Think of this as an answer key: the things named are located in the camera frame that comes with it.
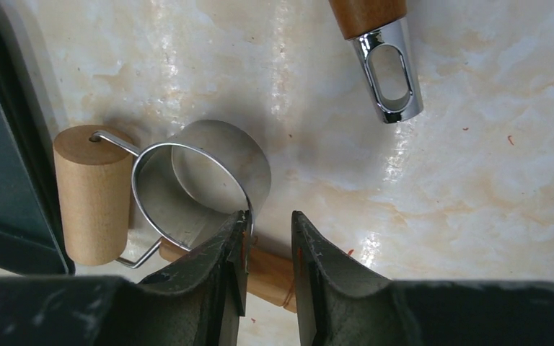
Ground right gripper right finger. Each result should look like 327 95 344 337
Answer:
291 211 554 345

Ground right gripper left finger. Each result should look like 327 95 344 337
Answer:
0 211 251 345

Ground wooden rolling pin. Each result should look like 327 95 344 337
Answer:
53 125 296 312

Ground black baking tray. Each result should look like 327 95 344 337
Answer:
0 30 75 275

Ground metal scraper wooden handle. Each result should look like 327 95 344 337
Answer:
329 0 423 123

